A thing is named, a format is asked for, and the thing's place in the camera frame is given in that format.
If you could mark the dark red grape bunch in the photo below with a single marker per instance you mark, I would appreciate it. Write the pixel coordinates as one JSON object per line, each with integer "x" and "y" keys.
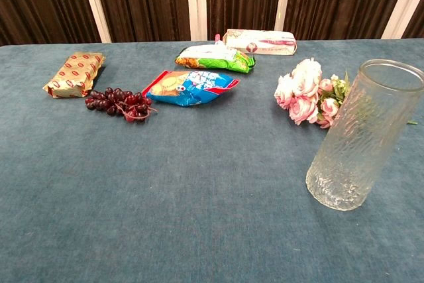
{"x": 122, "y": 102}

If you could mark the green snack bag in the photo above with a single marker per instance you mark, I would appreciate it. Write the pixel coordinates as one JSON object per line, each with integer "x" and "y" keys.
{"x": 218, "y": 59}

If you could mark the blue velvet tablecloth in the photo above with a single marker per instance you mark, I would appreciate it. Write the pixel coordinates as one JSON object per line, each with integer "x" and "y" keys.
{"x": 198, "y": 180}

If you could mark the wide white frame post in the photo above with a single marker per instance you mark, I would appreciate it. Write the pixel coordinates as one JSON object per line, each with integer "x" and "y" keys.
{"x": 196, "y": 1}

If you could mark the dark brown curtain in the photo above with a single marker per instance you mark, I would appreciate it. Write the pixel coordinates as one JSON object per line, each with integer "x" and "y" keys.
{"x": 149, "y": 1}

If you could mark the textured clear glass vase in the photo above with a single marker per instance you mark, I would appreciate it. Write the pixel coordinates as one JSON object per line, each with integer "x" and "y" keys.
{"x": 361, "y": 150}

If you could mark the pink artificial flower bouquet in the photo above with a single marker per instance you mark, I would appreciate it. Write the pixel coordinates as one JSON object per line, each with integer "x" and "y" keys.
{"x": 303, "y": 92}

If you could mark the gold packet with red marks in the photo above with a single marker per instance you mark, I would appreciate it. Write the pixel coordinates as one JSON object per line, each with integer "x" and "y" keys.
{"x": 74, "y": 74}

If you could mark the blue snack bag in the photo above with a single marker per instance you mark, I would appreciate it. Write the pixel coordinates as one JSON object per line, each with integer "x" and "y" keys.
{"x": 189, "y": 90}

